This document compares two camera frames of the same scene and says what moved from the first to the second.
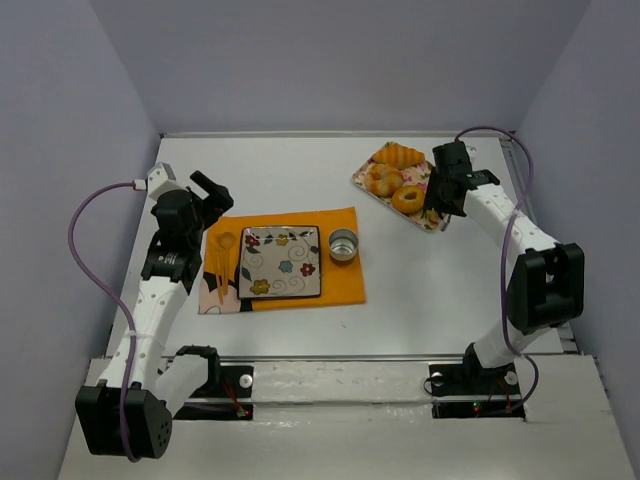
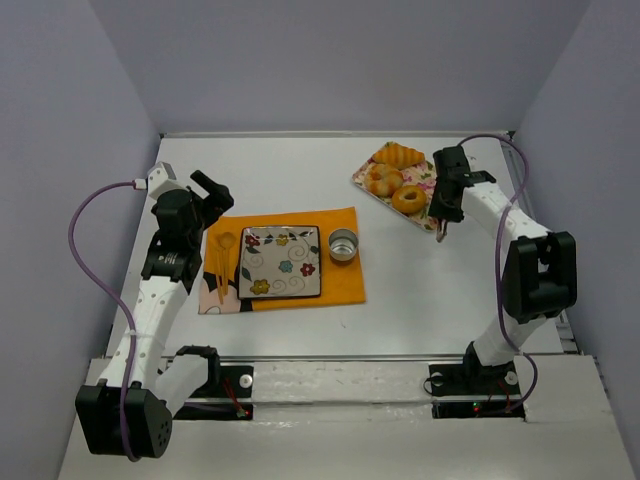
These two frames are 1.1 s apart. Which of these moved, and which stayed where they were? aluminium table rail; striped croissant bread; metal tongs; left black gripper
Moved: metal tongs
Stayed: left black gripper; aluminium table rail; striped croissant bread
